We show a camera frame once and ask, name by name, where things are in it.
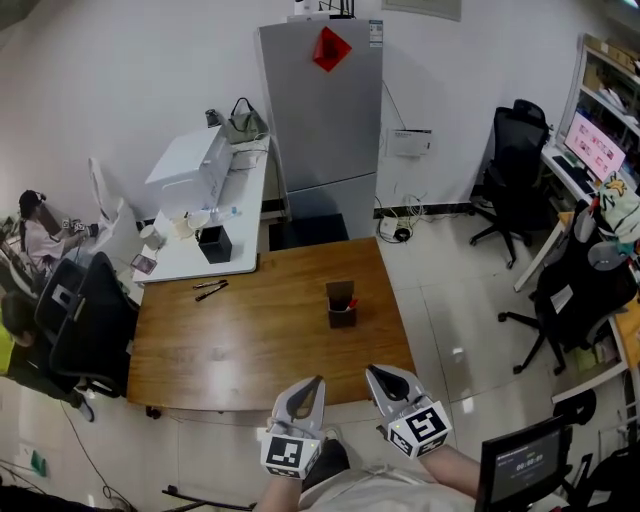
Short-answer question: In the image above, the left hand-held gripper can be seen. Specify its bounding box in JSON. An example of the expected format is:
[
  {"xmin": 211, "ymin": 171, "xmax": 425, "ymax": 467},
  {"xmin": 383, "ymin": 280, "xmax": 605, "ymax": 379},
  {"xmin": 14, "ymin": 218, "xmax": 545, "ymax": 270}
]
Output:
[{"xmin": 259, "ymin": 375, "xmax": 327, "ymax": 480}]

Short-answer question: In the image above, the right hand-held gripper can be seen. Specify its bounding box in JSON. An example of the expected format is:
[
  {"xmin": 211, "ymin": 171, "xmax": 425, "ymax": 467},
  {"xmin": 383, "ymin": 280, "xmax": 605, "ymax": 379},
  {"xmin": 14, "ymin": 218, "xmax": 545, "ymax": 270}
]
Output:
[{"xmin": 365, "ymin": 364, "xmax": 454, "ymax": 460}]

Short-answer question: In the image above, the brown pen holder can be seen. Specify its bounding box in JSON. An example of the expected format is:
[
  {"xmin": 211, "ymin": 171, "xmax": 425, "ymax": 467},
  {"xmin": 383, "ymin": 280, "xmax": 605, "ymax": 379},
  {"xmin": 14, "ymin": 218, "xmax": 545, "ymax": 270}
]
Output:
[{"xmin": 325, "ymin": 280, "xmax": 359, "ymax": 330}]

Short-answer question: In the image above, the person's right forearm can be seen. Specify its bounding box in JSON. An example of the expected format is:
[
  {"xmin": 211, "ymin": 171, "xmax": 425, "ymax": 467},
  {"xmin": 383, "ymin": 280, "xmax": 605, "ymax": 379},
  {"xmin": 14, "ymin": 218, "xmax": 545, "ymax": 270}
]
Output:
[{"xmin": 418, "ymin": 443, "xmax": 482, "ymax": 502}]

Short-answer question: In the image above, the person's left forearm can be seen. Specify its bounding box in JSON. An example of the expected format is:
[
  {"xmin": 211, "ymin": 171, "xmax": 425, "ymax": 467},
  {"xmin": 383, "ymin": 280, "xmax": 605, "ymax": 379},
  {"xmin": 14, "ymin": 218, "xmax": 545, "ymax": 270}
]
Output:
[{"xmin": 253, "ymin": 473, "xmax": 303, "ymax": 512}]

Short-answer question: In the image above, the person's dark shoe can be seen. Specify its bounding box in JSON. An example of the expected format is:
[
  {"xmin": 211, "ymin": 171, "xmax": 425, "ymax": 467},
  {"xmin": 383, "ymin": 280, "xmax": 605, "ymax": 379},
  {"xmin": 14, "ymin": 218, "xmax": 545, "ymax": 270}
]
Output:
[{"xmin": 302, "ymin": 424, "xmax": 351, "ymax": 492}]

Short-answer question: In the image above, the person's white shirt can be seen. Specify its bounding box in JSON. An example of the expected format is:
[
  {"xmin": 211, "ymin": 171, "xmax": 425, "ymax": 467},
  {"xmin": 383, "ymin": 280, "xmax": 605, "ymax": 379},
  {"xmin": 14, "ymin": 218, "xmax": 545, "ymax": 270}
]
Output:
[{"xmin": 298, "ymin": 463, "xmax": 479, "ymax": 512}]

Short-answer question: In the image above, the black stand base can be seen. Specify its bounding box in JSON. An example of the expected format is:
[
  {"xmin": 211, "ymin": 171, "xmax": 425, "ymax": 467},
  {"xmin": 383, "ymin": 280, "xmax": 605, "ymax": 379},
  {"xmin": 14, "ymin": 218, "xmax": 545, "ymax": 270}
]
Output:
[{"xmin": 161, "ymin": 483, "xmax": 257, "ymax": 512}]

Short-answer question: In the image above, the black monitor dark screen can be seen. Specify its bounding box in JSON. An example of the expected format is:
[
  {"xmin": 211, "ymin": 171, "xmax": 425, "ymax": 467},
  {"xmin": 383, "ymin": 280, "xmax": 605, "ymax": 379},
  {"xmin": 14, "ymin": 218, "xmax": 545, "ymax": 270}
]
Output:
[{"xmin": 474, "ymin": 413, "xmax": 574, "ymax": 512}]

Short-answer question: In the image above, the black square box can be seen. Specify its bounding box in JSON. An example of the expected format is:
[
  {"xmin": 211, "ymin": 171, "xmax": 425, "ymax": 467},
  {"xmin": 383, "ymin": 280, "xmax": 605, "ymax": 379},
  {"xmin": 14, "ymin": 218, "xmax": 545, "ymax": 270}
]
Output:
[{"xmin": 197, "ymin": 225, "xmax": 234, "ymax": 265}]

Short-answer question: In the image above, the clear water bottle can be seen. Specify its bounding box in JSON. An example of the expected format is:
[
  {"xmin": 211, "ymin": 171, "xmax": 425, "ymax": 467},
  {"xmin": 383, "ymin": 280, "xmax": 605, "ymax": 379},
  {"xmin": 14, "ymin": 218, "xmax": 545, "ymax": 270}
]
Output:
[{"xmin": 201, "ymin": 204, "xmax": 242, "ymax": 225}]

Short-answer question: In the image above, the black office chair with clothes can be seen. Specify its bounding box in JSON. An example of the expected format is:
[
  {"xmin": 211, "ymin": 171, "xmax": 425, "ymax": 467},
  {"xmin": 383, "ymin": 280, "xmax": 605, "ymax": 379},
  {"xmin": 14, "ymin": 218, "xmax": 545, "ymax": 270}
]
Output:
[{"xmin": 498, "ymin": 199, "xmax": 640, "ymax": 377}]

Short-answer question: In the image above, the white bowl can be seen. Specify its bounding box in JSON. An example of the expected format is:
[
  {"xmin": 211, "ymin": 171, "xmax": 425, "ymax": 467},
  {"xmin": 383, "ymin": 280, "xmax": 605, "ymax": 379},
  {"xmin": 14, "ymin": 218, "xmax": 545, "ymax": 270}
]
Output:
[{"xmin": 169, "ymin": 209, "xmax": 212, "ymax": 239}]

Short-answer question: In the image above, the white cup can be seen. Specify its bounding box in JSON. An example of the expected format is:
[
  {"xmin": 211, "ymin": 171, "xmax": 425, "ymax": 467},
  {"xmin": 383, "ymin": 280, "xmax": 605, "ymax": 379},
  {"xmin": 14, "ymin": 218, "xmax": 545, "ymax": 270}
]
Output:
[{"xmin": 139, "ymin": 224, "xmax": 166, "ymax": 251}]

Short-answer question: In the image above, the white small device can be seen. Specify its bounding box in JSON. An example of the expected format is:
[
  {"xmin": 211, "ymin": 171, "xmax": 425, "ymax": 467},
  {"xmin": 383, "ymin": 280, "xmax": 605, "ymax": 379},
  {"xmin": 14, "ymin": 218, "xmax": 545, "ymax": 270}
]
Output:
[{"xmin": 228, "ymin": 148, "xmax": 260, "ymax": 172}]

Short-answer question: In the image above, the black mesh office chair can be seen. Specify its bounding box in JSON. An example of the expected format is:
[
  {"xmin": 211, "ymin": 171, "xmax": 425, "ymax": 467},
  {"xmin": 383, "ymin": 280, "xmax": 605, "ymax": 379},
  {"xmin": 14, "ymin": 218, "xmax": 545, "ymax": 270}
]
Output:
[{"xmin": 468, "ymin": 98, "xmax": 552, "ymax": 270}]

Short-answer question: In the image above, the white printer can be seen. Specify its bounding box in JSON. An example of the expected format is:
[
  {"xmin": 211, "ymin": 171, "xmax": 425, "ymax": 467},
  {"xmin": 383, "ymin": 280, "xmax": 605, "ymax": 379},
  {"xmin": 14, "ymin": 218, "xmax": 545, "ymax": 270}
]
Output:
[{"xmin": 144, "ymin": 124, "xmax": 234, "ymax": 211}]

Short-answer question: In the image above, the grey refrigerator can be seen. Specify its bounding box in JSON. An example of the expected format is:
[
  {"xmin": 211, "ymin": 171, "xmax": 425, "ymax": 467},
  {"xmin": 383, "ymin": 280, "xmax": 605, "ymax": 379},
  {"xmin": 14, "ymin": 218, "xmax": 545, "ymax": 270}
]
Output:
[{"xmin": 256, "ymin": 18, "xmax": 385, "ymax": 242}]

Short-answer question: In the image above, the white plastic bag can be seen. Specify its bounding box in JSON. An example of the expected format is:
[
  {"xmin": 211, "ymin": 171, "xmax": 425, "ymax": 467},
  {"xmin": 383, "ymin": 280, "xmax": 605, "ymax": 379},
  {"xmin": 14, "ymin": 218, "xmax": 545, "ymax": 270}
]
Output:
[{"xmin": 88, "ymin": 157, "xmax": 132, "ymax": 246}]

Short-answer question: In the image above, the black keyboard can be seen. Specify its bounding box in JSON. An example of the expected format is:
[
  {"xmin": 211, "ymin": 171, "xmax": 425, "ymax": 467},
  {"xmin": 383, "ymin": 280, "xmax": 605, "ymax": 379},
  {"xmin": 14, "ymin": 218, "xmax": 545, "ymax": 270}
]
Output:
[{"xmin": 551, "ymin": 154, "xmax": 595, "ymax": 195}]

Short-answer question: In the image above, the grey-green handbag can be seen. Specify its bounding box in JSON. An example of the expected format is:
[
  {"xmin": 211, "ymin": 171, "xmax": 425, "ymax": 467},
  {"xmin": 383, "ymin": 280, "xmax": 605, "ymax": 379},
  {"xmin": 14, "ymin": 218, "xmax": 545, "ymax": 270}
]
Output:
[{"xmin": 227, "ymin": 97, "xmax": 270, "ymax": 147}]

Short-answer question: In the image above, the pale green patterned cloth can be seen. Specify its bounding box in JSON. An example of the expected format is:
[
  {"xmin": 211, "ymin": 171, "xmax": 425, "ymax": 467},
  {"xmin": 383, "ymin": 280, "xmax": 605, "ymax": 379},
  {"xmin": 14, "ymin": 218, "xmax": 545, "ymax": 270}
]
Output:
[{"xmin": 589, "ymin": 171, "xmax": 640, "ymax": 245}]

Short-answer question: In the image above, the computer monitor pink screen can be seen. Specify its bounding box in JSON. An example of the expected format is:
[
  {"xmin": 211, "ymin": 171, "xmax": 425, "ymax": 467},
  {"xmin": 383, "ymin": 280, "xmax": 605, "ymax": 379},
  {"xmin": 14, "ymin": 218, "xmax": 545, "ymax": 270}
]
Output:
[{"xmin": 563, "ymin": 110, "xmax": 628, "ymax": 182}]

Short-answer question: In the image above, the red paper decoration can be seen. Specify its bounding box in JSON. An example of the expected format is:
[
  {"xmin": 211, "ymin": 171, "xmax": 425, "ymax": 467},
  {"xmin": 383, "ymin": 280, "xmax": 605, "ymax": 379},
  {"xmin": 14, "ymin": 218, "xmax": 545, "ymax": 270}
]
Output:
[{"xmin": 312, "ymin": 26, "xmax": 353, "ymax": 73}]

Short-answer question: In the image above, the white storage shelf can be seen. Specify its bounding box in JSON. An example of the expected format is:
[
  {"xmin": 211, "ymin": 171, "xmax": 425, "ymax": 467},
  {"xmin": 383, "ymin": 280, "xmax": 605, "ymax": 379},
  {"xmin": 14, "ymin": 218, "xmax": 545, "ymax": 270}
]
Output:
[{"xmin": 555, "ymin": 32, "xmax": 640, "ymax": 194}]

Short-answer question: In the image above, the power strip with cables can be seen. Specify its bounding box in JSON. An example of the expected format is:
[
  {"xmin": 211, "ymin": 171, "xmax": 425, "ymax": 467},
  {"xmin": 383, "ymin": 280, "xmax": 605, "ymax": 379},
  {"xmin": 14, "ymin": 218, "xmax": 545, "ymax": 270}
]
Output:
[{"xmin": 372, "ymin": 192, "xmax": 431, "ymax": 245}]

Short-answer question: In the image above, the white wall box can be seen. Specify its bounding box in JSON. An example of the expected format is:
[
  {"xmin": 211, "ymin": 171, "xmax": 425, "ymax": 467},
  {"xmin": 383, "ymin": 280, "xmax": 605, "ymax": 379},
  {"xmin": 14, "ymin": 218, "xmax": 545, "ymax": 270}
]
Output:
[{"xmin": 386, "ymin": 128, "xmax": 433, "ymax": 159}]

